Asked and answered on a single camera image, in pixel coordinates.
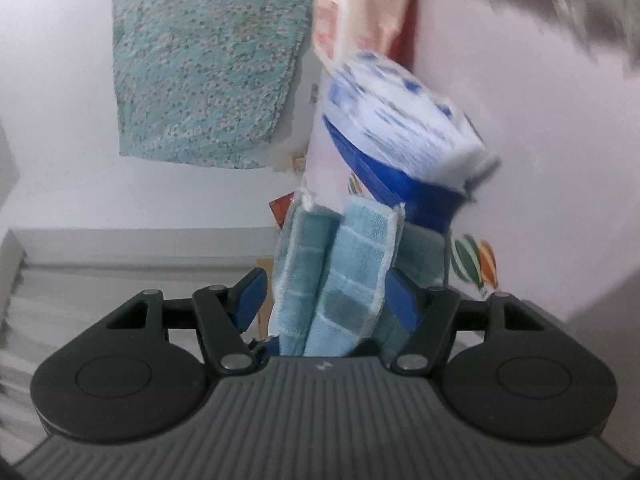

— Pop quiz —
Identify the teal floral wall cloth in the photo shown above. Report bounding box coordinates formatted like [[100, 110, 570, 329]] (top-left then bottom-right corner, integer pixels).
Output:
[[111, 0, 313, 171]]

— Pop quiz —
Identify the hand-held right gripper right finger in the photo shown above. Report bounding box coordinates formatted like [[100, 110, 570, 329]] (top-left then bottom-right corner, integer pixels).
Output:
[[385, 267, 548, 376]]

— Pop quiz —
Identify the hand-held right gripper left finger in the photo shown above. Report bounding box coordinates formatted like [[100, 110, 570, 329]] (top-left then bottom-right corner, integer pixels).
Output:
[[102, 266, 268, 376]]

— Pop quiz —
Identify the blue checked towel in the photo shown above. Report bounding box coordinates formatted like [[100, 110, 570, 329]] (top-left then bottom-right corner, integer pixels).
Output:
[[270, 187, 449, 358]]

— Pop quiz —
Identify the red snack bag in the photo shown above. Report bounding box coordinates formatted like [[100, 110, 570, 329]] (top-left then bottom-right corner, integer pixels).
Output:
[[268, 192, 298, 223]]

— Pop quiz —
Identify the blue white mask box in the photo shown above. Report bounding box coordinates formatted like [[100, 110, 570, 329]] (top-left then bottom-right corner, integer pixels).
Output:
[[321, 49, 502, 235]]

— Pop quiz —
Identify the red beige packet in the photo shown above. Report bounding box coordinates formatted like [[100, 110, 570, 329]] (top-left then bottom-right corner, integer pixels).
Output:
[[311, 0, 417, 70]]

